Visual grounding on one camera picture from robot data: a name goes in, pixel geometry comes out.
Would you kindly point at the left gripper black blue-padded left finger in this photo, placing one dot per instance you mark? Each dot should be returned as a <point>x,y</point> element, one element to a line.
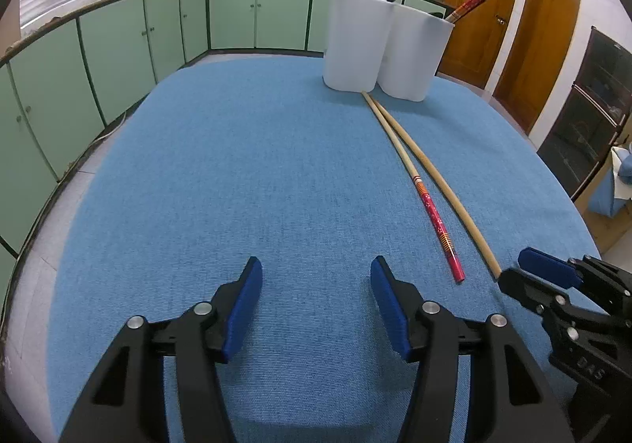
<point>124,398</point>

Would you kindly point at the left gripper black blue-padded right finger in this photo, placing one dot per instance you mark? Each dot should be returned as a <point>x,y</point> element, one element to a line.
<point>510,399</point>

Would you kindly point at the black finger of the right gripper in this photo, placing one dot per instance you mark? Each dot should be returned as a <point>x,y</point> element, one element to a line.
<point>534,295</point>

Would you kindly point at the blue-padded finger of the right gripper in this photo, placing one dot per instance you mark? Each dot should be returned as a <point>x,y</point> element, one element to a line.
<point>550,268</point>

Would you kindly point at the plain beige bamboo chopstick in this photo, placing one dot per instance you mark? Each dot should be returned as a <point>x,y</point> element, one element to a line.
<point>458,208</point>

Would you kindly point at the beige chopstick red patterned end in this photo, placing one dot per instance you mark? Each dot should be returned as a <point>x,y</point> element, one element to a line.
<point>437,223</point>

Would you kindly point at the green lower kitchen cabinets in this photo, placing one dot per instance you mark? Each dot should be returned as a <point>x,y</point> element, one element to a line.
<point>62,86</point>

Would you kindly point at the black glass cabinet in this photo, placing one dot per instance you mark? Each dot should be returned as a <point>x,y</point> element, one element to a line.
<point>593,116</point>

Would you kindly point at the right wooden door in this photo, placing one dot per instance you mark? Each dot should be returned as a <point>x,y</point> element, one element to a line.
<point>536,57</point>

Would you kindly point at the blue table cloth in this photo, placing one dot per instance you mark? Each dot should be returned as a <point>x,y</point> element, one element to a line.
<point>258,158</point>

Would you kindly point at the white plastic utensil holder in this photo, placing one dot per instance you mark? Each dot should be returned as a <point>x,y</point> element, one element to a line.
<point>378,43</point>

